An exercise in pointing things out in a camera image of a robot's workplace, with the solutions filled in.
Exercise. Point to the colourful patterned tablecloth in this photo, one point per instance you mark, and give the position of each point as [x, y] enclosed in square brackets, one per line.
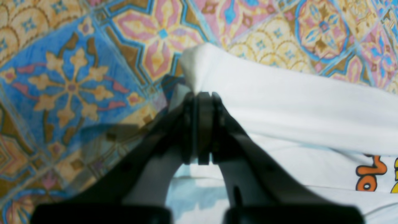
[82, 81]

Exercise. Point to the white printed T-shirt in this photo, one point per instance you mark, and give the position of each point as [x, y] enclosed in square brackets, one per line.
[336, 138]

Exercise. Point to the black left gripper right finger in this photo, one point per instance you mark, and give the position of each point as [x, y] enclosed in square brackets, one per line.
[259, 189]

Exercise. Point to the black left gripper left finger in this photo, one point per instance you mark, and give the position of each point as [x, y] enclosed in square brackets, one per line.
[135, 190]

